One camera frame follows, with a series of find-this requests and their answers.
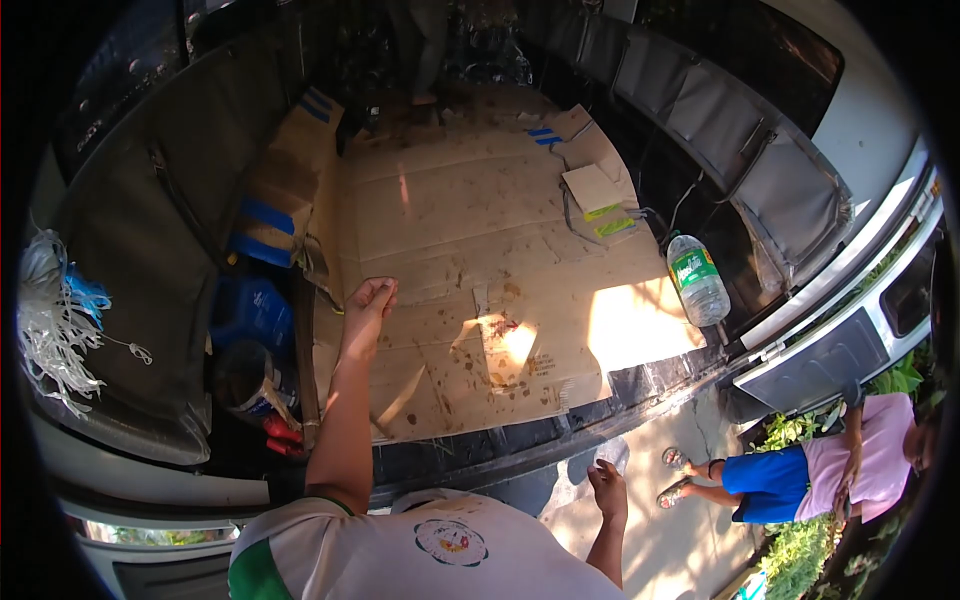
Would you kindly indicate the clear plastic cup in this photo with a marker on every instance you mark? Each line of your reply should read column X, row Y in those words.
column 615, row 451

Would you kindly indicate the water bottle with green label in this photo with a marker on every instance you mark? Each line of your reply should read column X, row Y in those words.
column 697, row 281

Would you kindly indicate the long grey padded bench seat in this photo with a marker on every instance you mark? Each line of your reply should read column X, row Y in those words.
column 750, row 142

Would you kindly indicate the green garden plants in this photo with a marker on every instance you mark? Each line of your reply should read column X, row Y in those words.
column 795, row 559

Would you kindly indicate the cardboard box with blue tape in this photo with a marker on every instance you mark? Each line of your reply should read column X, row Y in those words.
column 289, row 187

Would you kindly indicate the blue plastic canister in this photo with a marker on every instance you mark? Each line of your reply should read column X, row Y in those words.
column 251, row 311

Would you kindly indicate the silver vehicle rear door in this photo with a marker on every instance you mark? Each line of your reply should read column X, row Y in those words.
column 832, row 360

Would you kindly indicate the person's right fingers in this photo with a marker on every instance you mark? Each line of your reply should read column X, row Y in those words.
column 600, row 472

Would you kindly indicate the large stained cardboard sheet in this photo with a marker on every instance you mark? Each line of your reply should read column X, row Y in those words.
column 465, row 225

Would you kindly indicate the person's left hand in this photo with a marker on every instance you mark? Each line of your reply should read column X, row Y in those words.
column 364, row 319

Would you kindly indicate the person's body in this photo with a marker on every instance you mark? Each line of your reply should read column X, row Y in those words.
column 420, row 555

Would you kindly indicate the bundle of white plastic strips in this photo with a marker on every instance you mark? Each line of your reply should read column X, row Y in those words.
column 52, row 322

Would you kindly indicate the small cardboard piece yellow tape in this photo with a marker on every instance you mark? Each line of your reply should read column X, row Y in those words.
column 596, row 191

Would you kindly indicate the person's left fingers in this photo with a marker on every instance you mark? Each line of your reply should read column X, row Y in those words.
column 382, row 292

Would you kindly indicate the grey folded bench seat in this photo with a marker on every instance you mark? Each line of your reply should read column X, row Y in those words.
column 142, row 262

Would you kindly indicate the open paint bucket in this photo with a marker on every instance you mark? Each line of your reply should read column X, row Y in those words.
column 247, row 382

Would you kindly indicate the person's right hand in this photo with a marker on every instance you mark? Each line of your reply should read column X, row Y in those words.
column 611, row 495

